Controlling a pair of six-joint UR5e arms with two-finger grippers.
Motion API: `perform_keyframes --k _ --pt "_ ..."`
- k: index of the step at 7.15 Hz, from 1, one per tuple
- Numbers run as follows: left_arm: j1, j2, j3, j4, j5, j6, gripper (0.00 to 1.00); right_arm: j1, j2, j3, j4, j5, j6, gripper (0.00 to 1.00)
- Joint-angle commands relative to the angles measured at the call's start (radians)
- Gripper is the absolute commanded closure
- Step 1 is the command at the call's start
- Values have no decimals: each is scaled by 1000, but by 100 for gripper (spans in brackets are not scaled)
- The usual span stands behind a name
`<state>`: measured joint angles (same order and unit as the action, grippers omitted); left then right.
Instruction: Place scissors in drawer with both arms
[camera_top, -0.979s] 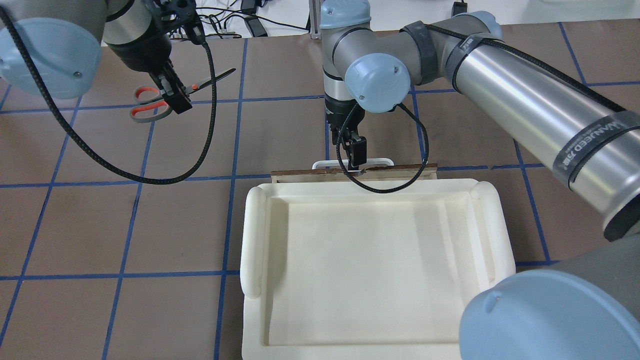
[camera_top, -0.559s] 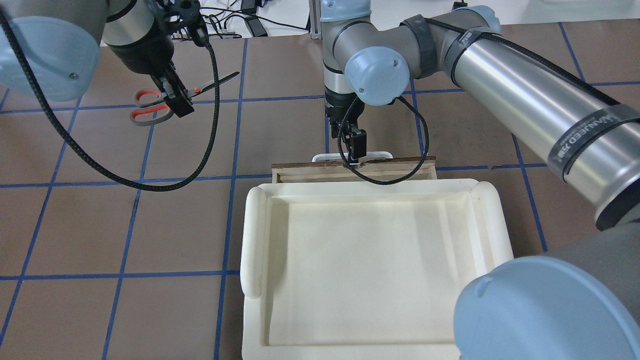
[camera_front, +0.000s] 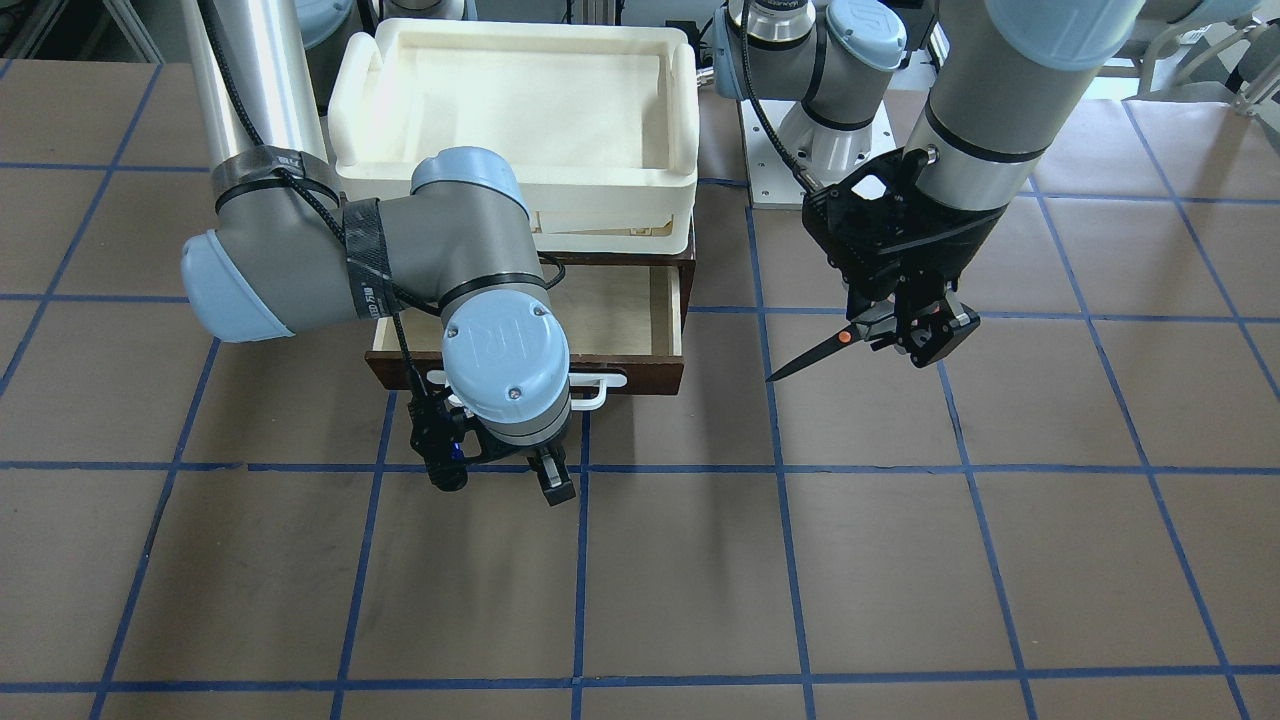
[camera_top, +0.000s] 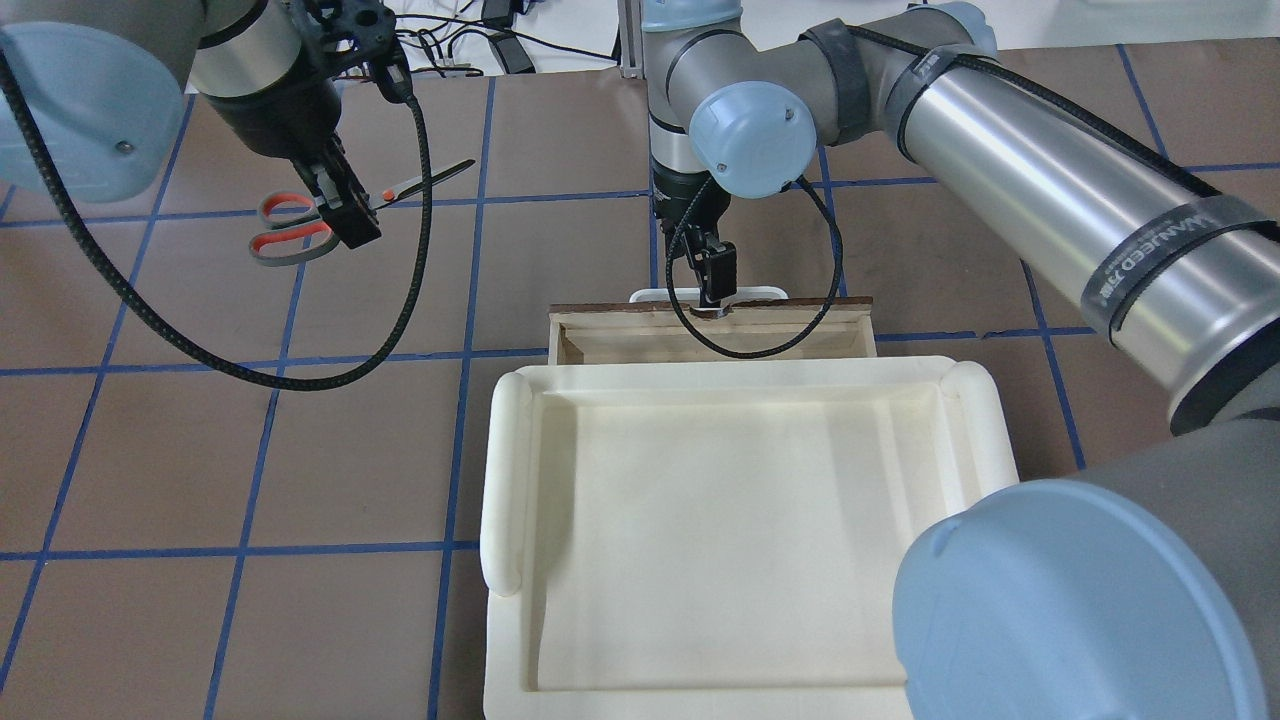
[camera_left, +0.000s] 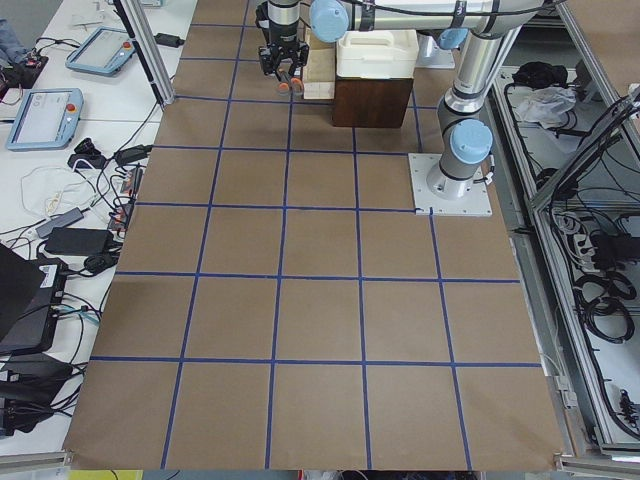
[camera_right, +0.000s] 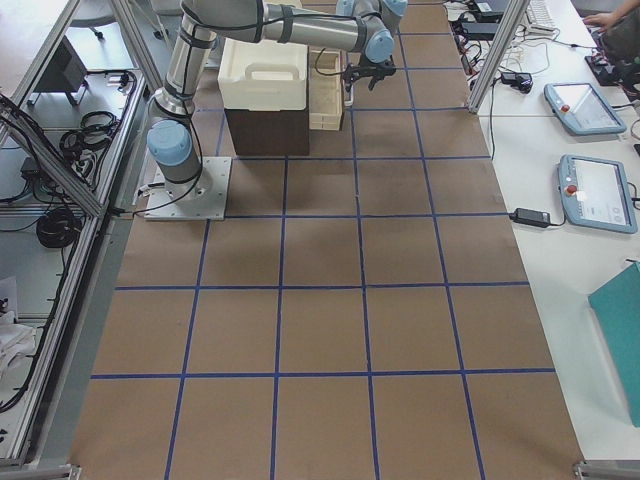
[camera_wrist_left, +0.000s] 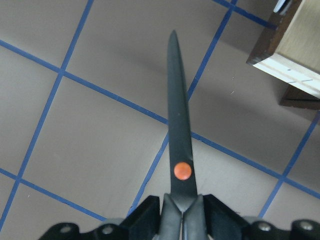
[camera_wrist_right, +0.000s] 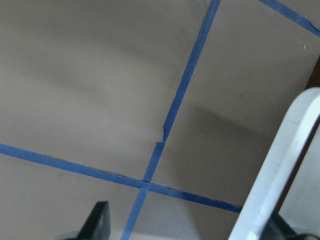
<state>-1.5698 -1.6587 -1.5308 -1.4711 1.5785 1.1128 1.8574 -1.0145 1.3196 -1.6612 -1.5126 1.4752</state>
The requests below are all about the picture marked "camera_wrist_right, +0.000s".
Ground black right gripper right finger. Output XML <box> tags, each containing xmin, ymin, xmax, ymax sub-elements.
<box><xmin>259</xmin><ymin>212</ymin><xmax>299</xmax><ymax>240</ymax></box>

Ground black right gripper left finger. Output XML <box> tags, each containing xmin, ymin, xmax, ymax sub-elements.
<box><xmin>76</xmin><ymin>201</ymin><xmax>111</xmax><ymax>240</ymax></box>

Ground white wooden drawer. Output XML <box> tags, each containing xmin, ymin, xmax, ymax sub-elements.
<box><xmin>228</xmin><ymin>87</ymin><xmax>320</xmax><ymax>240</ymax></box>

